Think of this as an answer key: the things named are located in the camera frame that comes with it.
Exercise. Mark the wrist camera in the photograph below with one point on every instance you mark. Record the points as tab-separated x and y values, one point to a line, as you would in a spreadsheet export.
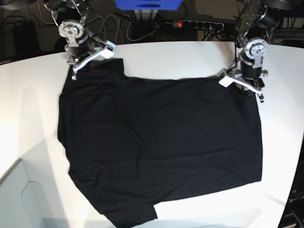
108	51
226	80

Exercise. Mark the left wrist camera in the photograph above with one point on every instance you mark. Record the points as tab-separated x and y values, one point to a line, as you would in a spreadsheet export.
226	80

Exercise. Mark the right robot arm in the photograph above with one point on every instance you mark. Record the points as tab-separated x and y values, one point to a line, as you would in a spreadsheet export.
70	16

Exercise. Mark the black power strip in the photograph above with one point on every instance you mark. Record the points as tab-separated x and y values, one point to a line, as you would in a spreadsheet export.
194	24

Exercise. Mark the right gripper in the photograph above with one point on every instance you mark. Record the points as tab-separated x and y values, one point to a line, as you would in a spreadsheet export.
79	57

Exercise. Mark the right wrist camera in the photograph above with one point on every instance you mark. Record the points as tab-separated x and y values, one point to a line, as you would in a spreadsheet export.
108	51

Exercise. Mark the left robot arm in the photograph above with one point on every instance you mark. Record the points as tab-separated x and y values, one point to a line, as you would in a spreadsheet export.
252	33

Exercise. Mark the blue box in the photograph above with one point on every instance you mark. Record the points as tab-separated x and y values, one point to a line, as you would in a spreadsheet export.
147	4

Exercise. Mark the black T-shirt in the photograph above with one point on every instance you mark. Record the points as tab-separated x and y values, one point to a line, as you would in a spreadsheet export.
133	142

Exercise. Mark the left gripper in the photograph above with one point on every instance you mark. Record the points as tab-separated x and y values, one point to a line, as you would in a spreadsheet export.
248	86

